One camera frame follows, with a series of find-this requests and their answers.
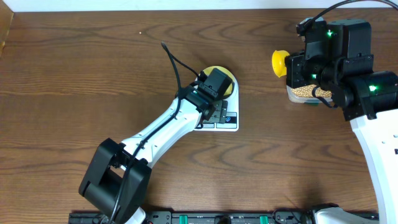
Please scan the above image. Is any yellow plastic bowl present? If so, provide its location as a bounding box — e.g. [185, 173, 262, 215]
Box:
[203, 65, 236, 98]

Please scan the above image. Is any yellow plastic scoop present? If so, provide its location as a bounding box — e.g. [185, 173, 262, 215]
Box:
[272, 50, 290, 78]

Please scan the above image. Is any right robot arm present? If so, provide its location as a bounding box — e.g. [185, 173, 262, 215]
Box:
[279, 18, 397, 223]

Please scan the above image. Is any white digital kitchen scale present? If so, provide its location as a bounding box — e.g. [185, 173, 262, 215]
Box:
[195, 80, 239, 132]

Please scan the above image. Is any clear container of soybeans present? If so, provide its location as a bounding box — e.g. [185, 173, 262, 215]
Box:
[286, 85, 332, 103]

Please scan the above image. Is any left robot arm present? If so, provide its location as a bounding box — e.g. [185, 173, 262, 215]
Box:
[78, 66, 239, 223]

